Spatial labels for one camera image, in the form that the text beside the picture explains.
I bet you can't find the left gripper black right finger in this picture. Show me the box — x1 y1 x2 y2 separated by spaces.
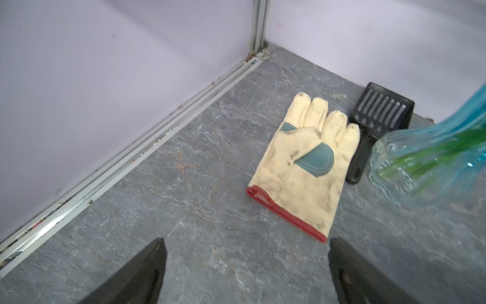
328 238 417 304

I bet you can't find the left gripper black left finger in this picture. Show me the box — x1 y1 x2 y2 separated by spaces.
80 238 167 303

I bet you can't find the cream work glove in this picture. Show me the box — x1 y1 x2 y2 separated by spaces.
246 92 361 243

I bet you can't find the glass vase with flowers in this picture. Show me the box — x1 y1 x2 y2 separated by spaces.
369 86 485 206

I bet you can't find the black plastic slotted scoop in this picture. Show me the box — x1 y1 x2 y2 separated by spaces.
346 82 415 185

